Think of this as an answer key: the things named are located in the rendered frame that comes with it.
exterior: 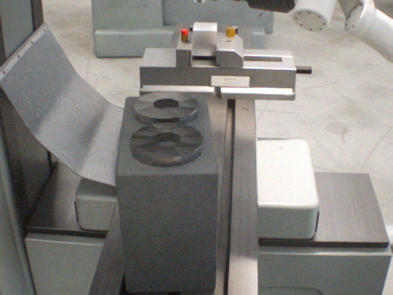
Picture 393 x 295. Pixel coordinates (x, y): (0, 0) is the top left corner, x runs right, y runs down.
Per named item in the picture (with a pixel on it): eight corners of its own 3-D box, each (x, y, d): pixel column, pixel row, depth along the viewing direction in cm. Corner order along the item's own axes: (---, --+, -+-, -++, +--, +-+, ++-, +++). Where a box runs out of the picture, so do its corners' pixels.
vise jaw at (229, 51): (242, 48, 138) (242, 32, 136) (243, 67, 128) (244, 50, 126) (217, 47, 139) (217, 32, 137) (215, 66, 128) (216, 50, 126)
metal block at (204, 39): (217, 47, 135) (217, 22, 132) (216, 56, 130) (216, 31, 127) (194, 47, 135) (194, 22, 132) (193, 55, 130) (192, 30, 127)
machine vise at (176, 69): (290, 75, 142) (292, 32, 137) (295, 101, 129) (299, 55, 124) (147, 71, 144) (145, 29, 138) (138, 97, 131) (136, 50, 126)
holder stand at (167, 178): (206, 198, 97) (207, 85, 87) (216, 291, 78) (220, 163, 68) (132, 200, 96) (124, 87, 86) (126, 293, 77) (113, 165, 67)
